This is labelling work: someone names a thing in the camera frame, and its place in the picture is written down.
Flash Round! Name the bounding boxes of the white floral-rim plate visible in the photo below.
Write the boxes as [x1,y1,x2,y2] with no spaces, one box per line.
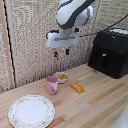
[7,94,56,128]

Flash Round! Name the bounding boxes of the black air fryer drawer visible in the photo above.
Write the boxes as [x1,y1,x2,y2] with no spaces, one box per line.
[88,46,128,80]

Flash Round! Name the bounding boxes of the small white bowl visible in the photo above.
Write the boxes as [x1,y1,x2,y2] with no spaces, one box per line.
[53,71,69,84]

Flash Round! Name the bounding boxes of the yellow food pieces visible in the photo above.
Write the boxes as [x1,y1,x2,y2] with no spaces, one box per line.
[57,73,68,81]

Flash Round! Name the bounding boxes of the pink mug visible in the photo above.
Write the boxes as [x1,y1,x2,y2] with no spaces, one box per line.
[45,75,60,96]

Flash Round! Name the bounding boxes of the woven folding screen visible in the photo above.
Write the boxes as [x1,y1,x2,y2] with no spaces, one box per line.
[0,0,128,94]

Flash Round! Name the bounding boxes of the yellow toy block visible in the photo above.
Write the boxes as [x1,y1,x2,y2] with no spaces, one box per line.
[70,82,86,94]

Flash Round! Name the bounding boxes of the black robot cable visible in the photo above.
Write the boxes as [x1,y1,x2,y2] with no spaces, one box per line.
[79,13,128,38]

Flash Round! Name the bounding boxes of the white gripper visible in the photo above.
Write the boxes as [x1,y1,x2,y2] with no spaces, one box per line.
[45,29,81,59]

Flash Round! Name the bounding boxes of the black air fryer housing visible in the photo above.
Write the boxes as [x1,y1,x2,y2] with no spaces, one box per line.
[88,28,128,80]

